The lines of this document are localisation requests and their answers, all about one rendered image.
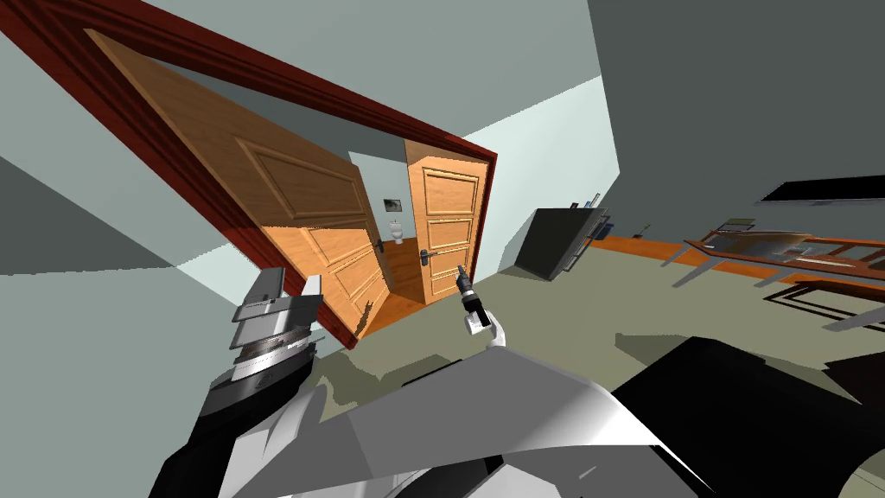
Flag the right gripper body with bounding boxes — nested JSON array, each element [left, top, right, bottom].
[[455, 264, 480, 301]]

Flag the orange wooden door leaf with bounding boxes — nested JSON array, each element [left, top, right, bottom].
[[404, 137, 493, 307]]

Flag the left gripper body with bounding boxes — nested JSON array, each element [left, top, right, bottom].
[[229, 293, 326, 350]]

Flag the black framed floor rug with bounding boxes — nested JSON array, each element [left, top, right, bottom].
[[762, 278, 885, 323]]

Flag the black flat wall screen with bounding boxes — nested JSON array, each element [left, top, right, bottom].
[[759, 175, 885, 207]]

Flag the dark grey cabinet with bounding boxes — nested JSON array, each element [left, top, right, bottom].
[[514, 193, 614, 283]]

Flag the brown wooden door leaf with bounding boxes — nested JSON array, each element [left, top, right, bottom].
[[84, 27, 392, 341]]

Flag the brown wooden table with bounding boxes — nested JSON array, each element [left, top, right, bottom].
[[659, 217, 885, 333]]

